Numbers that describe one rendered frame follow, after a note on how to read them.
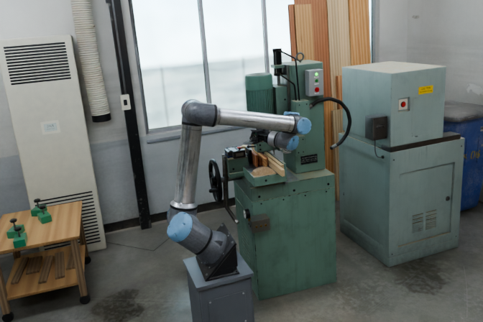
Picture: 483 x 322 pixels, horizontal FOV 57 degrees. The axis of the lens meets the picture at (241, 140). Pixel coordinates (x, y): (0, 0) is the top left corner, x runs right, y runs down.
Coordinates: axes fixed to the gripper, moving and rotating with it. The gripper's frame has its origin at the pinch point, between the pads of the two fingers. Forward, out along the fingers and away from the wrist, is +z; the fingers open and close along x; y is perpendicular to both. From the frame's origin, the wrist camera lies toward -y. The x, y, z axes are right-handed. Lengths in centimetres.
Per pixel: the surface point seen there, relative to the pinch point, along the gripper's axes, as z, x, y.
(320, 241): -44, 72, -37
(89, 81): 155, -12, -5
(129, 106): 141, 9, -35
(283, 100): -12.6, -19.9, -23.2
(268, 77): -5.5, -33.4, -13.5
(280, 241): -26, 71, -15
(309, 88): -28.1, -29.1, -26.4
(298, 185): -30.8, 32.0, -21.4
